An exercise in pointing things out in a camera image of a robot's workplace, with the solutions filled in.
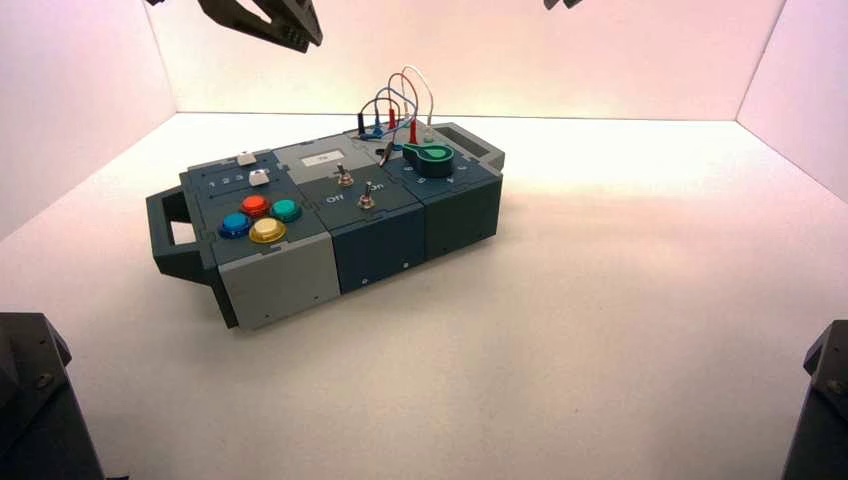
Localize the modular grey blue task box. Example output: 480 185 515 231
145 121 506 331

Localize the blue banana plug cable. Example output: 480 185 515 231
360 86 420 140

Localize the blue round push button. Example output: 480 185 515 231
218 212 254 240

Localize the green round push button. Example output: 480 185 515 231
270 199 303 224

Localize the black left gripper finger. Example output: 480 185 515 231
258 0 325 47

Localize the white banana plug cable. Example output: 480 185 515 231
401 64 437 144

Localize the green teardrop rotary knob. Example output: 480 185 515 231
402 142 456 179

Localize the black banana plug cable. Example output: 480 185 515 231
354 96 401 166

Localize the yellow round push button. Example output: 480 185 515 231
248 218 288 245

